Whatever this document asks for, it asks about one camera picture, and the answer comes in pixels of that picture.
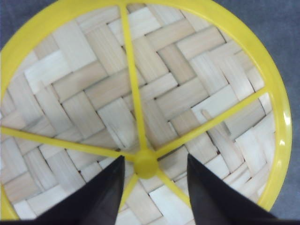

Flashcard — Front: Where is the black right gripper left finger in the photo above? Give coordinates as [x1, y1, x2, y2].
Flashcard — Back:
[32, 155, 126, 225]

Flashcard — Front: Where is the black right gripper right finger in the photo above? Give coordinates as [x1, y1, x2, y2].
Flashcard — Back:
[187, 154, 279, 225]

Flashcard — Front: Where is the woven bamboo steamer lid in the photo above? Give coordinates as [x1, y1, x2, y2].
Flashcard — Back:
[0, 0, 292, 225]

